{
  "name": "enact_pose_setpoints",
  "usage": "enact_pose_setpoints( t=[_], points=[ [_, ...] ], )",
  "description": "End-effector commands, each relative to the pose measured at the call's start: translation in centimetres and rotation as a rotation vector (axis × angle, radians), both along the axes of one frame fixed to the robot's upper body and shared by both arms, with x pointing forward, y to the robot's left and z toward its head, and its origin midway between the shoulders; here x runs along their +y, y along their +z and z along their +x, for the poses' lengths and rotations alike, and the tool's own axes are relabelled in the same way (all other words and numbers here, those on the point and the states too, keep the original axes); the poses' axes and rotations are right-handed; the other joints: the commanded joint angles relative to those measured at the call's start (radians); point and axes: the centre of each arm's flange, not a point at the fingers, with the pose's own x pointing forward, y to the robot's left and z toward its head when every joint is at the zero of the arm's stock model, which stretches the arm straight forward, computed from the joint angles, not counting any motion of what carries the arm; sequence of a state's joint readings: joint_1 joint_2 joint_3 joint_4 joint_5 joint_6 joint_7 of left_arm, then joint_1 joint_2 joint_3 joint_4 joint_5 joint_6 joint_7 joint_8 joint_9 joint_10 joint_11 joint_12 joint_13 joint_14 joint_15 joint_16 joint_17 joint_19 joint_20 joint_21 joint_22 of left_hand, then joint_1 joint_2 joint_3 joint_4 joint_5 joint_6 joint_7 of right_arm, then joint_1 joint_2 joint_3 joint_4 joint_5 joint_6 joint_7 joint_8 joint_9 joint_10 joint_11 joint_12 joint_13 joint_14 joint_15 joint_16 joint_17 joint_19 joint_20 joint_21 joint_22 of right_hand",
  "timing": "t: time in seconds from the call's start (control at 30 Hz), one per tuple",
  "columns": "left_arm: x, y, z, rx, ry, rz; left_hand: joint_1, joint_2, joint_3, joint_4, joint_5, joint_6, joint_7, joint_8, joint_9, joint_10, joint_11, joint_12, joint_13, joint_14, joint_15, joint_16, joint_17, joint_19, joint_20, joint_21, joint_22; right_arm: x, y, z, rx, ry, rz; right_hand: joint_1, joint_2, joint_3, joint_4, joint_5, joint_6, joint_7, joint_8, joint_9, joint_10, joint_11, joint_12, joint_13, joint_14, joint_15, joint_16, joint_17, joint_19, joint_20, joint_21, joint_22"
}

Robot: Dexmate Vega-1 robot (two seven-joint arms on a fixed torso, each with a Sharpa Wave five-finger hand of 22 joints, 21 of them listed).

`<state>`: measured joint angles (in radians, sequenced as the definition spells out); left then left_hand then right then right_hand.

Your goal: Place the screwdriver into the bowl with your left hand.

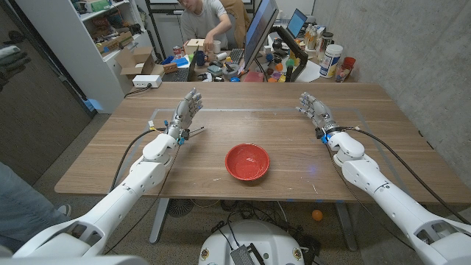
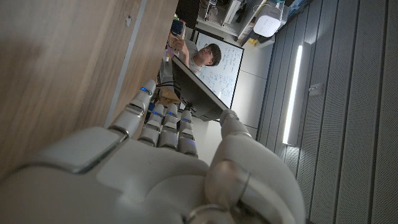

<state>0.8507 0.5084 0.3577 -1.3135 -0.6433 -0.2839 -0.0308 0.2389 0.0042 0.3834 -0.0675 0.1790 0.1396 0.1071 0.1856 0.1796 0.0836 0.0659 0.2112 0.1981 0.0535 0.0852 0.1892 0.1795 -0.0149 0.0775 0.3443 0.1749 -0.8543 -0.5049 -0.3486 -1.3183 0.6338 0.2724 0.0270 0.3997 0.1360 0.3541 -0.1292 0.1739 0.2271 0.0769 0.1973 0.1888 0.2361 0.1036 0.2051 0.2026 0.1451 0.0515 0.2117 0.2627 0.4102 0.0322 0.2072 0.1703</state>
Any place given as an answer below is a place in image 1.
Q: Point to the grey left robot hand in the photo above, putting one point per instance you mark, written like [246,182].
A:
[184,114]

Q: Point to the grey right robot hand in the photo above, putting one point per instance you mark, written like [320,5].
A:
[320,112]

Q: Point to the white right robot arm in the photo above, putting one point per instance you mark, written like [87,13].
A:
[397,202]

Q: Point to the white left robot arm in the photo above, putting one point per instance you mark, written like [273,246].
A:
[110,206]

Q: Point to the red bowl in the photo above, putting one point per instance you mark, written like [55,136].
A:
[247,162]

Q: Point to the dark open laptop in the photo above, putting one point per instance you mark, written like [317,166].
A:
[178,75]

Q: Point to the white power box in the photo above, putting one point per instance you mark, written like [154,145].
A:
[147,81]

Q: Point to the white labelled canister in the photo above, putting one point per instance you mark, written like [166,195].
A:
[330,60]

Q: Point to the dark blue mug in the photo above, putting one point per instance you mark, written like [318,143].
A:
[200,58]

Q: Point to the red drink can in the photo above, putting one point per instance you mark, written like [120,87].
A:
[177,52]

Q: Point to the small wooden box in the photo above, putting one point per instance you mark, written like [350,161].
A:
[192,47]

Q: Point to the open cardboard box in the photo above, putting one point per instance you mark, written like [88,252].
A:
[136,62]

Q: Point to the white paper cup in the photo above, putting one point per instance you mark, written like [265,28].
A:
[217,47]

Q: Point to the pink flat box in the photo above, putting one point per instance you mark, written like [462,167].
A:
[254,76]

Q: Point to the black keyboard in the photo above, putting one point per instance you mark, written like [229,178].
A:
[236,56]

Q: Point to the laptop with blue screen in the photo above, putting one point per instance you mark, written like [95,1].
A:
[296,23]

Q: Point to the seated person grey t-shirt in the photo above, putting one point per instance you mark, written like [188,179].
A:
[206,22]

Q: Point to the black computer monitor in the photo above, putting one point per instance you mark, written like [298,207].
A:
[257,33]

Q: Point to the orange ball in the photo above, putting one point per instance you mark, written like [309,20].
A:
[317,215]

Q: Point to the grey table leg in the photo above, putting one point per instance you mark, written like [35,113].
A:
[159,221]
[346,228]

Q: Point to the brown jacket on chair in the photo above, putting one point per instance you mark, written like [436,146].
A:
[239,14]

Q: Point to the white shelf unit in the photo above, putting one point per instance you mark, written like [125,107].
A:
[73,48]

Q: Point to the white robot torso base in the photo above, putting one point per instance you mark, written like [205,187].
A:
[257,235]

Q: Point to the grey power brick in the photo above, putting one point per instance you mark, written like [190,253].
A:
[241,255]

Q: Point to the person in blue jeans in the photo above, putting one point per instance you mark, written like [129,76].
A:
[22,206]

